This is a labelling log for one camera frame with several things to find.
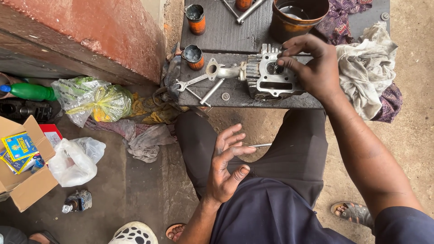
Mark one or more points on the cardboard box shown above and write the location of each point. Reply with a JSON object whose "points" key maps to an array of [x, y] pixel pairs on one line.
{"points": [[30, 186]]}

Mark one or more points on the green bottle with blue cap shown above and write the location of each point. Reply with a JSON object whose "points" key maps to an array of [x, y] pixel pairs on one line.
{"points": [[32, 92]]}

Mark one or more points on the white black-spotted shoe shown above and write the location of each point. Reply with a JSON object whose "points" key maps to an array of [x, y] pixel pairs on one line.
{"points": [[134, 233]]}

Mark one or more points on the person's navy shirt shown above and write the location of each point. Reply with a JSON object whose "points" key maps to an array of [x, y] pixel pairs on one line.
{"points": [[271, 217]]}

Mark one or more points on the clear plastic bag yellow contents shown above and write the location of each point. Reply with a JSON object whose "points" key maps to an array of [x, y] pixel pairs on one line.
{"points": [[101, 101]]}

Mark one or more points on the silver intake manifold pipe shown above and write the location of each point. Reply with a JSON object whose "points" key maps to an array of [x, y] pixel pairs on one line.
{"points": [[223, 72]]}

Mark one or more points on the small finned engine cylinder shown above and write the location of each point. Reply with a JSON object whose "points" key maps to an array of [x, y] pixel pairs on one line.
{"points": [[79, 200]]}

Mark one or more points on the black engine part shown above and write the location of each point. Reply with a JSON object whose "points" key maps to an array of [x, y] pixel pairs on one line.
{"points": [[23, 111]]}

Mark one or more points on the dirty white rag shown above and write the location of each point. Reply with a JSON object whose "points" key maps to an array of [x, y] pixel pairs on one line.
{"points": [[366, 67]]}

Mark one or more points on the grey greasy cloth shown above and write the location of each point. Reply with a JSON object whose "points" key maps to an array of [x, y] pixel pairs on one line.
{"points": [[171, 73]]}

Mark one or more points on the yellow blue gasket packet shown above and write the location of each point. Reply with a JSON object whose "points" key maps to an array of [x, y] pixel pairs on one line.
{"points": [[17, 165], [19, 146]]}

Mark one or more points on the person's left hand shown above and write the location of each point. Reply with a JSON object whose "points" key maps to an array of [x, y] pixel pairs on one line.
{"points": [[220, 176]]}

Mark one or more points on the silver engine cylinder head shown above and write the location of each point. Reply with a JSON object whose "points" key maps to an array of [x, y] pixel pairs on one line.
{"points": [[268, 83]]}

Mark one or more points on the silver open-end spanner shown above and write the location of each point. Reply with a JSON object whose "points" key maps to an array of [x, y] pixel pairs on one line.
{"points": [[191, 82]]}

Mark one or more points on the person's right hand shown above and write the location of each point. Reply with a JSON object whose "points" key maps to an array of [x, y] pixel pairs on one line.
{"points": [[318, 67]]}

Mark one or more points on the brown metal bucket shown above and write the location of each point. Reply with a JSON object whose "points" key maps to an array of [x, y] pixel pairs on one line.
{"points": [[291, 20]]}

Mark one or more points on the thin metal rod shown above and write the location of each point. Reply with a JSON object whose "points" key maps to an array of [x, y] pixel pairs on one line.
{"points": [[261, 145]]}

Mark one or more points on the brown pot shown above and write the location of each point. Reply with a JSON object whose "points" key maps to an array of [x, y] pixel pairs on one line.
{"points": [[7, 83]]}

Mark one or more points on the dark wooden bench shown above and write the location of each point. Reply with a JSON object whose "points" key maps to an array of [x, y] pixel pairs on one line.
{"points": [[230, 40]]}

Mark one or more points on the red box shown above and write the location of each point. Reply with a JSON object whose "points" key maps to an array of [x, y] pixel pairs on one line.
{"points": [[52, 134]]}

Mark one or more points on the purple patterned cloth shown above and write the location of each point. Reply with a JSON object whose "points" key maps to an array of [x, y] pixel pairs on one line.
{"points": [[335, 23]]}

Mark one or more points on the person's dark trousers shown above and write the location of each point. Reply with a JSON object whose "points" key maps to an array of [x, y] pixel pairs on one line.
{"points": [[298, 152]]}

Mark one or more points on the metal washer bolt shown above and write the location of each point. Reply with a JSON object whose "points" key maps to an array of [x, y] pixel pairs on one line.
{"points": [[385, 16]]}

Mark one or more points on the tall orange greasy can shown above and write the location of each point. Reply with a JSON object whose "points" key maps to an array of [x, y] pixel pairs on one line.
{"points": [[196, 18]]}

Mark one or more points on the person's sandal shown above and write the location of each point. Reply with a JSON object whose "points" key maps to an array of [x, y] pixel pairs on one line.
{"points": [[174, 232], [356, 214]]}

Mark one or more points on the person's right sandal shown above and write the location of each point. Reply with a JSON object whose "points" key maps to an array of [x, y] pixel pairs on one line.
{"points": [[356, 214]]}

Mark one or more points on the small orange greasy can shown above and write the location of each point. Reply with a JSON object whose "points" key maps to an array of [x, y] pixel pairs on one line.
{"points": [[194, 58]]}

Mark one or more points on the grey rag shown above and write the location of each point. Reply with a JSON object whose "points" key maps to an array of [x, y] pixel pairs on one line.
{"points": [[145, 140]]}

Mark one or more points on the yellow cloth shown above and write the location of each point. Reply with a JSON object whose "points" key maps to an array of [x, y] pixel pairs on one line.
{"points": [[152, 113]]}

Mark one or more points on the person's left sandal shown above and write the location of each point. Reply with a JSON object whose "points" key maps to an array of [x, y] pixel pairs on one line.
{"points": [[174, 232]]}

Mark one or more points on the white plastic bag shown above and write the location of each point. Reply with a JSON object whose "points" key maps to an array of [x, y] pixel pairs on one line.
{"points": [[73, 164]]}

